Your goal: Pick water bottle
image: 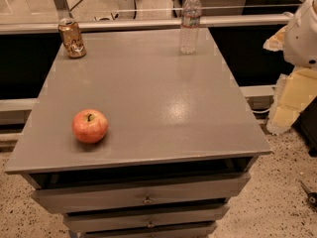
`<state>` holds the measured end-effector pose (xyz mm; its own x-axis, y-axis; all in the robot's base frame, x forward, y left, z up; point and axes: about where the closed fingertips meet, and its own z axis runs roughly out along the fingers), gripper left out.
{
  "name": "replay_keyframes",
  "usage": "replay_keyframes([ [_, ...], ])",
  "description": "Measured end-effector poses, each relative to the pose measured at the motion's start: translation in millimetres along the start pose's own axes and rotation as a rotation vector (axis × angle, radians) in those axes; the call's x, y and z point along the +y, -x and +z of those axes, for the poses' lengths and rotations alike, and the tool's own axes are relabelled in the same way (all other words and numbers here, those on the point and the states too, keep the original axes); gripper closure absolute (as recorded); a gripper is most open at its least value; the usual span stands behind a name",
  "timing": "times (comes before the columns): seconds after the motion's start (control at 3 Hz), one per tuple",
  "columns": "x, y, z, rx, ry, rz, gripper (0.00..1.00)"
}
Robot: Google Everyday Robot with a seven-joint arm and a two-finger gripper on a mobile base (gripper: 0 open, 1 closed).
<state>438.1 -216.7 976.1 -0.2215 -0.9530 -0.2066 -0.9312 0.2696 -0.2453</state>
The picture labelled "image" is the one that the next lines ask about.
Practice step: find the red apple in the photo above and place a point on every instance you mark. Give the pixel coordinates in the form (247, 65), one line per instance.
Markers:
(89, 126)

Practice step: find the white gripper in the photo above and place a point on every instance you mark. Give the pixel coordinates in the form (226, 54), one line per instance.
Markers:
(302, 40)

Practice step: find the grey bottom drawer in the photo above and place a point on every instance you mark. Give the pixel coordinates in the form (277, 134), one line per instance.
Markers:
(188, 230)

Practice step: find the grey drawer cabinet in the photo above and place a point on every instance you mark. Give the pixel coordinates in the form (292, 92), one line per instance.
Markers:
(170, 116)

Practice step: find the black caster wheel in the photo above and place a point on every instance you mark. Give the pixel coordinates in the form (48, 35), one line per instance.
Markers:
(311, 196)

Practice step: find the gold soda can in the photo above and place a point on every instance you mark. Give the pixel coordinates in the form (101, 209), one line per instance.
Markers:
(71, 38)

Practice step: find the grey drawer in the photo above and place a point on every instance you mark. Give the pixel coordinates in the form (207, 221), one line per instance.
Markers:
(148, 218)
(188, 230)
(140, 193)

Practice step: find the grey metal railing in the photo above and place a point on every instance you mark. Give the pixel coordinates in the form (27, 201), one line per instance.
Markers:
(152, 24)

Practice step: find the grey middle drawer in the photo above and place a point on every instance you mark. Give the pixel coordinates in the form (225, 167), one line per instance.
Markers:
(148, 218)

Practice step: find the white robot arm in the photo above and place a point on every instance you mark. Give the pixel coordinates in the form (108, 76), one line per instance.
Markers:
(313, 4)

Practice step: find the grey top drawer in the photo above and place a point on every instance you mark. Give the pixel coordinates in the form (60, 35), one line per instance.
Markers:
(140, 193)

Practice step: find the clear plastic water bottle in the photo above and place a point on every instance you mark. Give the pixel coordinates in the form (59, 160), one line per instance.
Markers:
(189, 27)

